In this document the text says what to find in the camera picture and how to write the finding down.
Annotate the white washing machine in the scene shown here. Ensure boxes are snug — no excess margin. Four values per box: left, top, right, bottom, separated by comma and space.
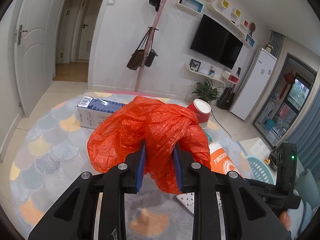
258, 100, 277, 124

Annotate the blue bucket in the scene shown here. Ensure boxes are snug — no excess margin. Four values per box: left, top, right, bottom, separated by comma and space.
264, 119, 276, 132

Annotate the white lower wall shelf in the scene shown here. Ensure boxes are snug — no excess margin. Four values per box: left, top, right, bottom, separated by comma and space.
183, 64, 226, 88

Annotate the orange plastic bag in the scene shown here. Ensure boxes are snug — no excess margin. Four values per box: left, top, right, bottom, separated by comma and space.
87, 96, 210, 194

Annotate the dark metal bowl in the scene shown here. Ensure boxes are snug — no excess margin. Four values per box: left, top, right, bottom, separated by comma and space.
268, 152, 278, 172

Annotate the pink coat rack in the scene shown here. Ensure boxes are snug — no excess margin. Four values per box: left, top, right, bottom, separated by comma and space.
134, 0, 167, 92

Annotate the light blue laundry basket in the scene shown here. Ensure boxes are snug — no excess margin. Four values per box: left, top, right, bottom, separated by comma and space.
246, 155, 275, 185

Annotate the white curved upper shelf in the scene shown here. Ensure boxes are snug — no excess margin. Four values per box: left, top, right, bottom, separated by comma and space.
205, 2, 253, 48

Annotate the right hand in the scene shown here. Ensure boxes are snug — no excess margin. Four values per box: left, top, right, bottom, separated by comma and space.
279, 211, 291, 231

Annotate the green potted plant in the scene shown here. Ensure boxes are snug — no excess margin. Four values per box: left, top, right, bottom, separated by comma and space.
192, 79, 222, 104

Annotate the white room door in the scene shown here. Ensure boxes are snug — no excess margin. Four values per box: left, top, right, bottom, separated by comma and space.
15, 0, 64, 116

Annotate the black small bag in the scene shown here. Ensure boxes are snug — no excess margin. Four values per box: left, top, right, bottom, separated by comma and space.
144, 49, 158, 67

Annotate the black acoustic guitar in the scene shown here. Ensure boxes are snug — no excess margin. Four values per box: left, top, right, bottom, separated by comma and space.
217, 67, 241, 110

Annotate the patterned scallop tablecloth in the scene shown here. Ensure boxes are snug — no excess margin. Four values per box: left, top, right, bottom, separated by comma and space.
9, 91, 253, 240

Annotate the black power cable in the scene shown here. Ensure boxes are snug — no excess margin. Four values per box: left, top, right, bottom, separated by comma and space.
211, 110, 233, 138

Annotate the white refrigerator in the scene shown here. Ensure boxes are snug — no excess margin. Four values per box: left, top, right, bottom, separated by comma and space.
229, 48, 277, 121

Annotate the red white paper bucket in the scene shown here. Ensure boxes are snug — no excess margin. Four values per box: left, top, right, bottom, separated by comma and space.
187, 99, 212, 129

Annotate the framed butterfly picture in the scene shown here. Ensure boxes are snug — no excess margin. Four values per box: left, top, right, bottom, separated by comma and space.
189, 59, 201, 72

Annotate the heart pattern white paper bag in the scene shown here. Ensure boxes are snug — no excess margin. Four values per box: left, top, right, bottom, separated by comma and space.
176, 192, 194, 215

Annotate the white blue carton box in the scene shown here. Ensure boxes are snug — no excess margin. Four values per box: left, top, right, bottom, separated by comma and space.
77, 96, 125, 129

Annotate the blue white cube shelf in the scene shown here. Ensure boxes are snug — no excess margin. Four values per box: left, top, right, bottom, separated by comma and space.
177, 0, 204, 15

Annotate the white coffee table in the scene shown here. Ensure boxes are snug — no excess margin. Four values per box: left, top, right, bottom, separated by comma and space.
239, 138, 277, 183

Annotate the black wall television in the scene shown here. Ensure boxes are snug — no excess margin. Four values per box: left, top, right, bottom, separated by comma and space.
190, 15, 243, 69

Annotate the brown tote bag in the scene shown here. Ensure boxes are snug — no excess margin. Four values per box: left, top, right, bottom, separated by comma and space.
126, 27, 152, 70

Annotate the red white wall box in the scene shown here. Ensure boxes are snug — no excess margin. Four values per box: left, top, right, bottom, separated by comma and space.
221, 70, 239, 85

